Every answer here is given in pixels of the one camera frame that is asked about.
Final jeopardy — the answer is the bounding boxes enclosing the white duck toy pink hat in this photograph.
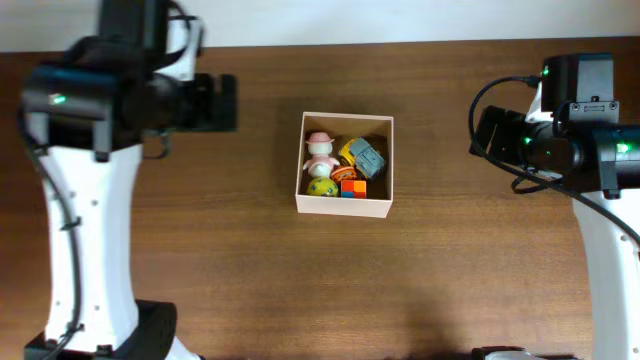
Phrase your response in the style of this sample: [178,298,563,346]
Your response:
[303,132,340,178]

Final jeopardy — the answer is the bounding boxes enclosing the yellow ball with blue letters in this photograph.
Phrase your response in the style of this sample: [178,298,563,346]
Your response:
[306,177,339,197]

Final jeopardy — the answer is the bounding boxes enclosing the multicolour puzzle cube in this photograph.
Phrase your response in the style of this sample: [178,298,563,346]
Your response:
[340,180,367,199]

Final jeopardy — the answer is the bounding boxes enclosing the orange round wheel toy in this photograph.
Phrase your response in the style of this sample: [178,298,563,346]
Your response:
[330,166,359,184]

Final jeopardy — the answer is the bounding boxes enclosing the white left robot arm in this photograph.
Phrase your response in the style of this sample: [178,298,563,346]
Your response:
[18,35,236,359]

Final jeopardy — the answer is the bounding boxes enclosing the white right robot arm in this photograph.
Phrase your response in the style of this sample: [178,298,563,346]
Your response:
[469,105,639,359]

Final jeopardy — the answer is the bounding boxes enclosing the pale pink open box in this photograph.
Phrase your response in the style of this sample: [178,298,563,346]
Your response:
[295,112,394,218]

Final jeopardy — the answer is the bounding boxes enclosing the yellow grey toy truck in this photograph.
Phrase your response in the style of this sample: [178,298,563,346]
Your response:
[338,137,386,180]

